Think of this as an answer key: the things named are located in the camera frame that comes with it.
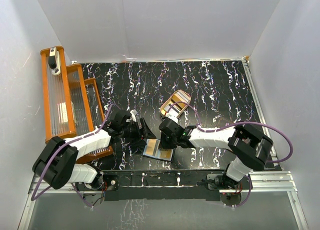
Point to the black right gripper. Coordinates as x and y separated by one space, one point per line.
164 145

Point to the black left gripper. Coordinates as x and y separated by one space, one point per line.
138 140

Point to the blue credit card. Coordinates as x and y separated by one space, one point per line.
157 157

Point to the gold VIP card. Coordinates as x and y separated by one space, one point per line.
166 154

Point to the white magnetic stripe card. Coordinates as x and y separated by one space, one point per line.
175 110

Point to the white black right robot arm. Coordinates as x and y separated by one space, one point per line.
251 147

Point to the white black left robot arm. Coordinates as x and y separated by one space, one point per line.
57 164

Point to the white stack of cards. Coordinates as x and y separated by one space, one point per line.
181 96

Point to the orange tiered acrylic rack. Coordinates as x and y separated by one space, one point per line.
72 105

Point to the white device on rack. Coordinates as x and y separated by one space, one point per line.
54 61

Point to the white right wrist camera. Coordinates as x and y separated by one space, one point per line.
172 117

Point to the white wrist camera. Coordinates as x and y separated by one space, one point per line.
134 115
172 117

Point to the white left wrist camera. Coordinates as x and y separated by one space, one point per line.
134 115

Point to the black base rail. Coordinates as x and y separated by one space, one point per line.
168 185

